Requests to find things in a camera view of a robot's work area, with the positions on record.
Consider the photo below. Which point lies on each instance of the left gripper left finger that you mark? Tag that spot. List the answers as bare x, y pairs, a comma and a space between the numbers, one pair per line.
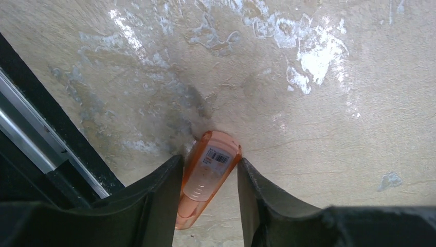
142, 214

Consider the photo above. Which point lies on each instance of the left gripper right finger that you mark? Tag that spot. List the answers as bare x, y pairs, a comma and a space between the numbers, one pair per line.
271, 216

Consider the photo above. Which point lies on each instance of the small orange eraser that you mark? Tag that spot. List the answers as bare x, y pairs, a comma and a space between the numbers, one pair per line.
213, 159

